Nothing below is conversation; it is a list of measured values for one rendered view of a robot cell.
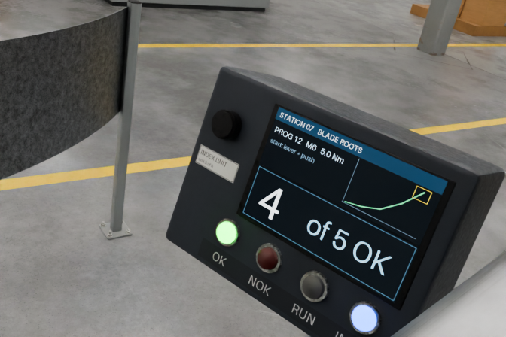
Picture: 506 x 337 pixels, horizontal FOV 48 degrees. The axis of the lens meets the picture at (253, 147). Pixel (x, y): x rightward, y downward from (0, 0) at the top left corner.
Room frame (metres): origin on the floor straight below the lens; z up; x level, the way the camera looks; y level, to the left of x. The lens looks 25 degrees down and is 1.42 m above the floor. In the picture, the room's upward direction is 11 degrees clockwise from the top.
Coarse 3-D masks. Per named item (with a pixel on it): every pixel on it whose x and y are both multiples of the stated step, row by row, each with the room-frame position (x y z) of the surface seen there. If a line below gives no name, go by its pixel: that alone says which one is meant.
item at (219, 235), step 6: (222, 222) 0.46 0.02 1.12; (228, 222) 0.46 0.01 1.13; (234, 222) 0.46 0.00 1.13; (216, 228) 0.46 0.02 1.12; (222, 228) 0.45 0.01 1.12; (228, 228) 0.45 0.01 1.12; (234, 228) 0.45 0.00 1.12; (216, 234) 0.46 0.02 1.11; (222, 234) 0.45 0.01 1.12; (228, 234) 0.45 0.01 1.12; (234, 234) 0.45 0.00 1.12; (222, 240) 0.45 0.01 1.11; (228, 240) 0.45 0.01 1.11; (234, 240) 0.45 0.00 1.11; (228, 246) 0.45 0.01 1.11
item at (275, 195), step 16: (256, 176) 0.46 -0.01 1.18; (272, 176) 0.46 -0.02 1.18; (256, 192) 0.46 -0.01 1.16; (272, 192) 0.45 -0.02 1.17; (288, 192) 0.44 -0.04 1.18; (256, 208) 0.45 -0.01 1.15; (272, 208) 0.44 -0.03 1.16; (288, 208) 0.44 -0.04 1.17; (272, 224) 0.44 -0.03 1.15; (288, 224) 0.43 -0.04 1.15
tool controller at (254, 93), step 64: (256, 128) 0.48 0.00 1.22; (320, 128) 0.45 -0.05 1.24; (384, 128) 0.46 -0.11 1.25; (192, 192) 0.49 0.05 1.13; (320, 192) 0.43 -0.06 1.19; (384, 192) 0.41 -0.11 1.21; (448, 192) 0.39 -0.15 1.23; (192, 256) 0.47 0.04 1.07; (320, 256) 0.41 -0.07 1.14; (384, 256) 0.38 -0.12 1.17; (448, 256) 0.38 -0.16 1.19; (320, 320) 0.38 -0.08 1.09; (384, 320) 0.36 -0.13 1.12
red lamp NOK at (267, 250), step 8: (264, 248) 0.43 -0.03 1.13; (272, 248) 0.43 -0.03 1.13; (256, 256) 0.43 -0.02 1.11; (264, 256) 0.42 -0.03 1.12; (272, 256) 0.42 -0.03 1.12; (280, 256) 0.42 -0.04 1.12; (264, 264) 0.42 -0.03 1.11; (272, 264) 0.42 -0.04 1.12; (280, 264) 0.42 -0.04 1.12; (272, 272) 0.42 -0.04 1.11
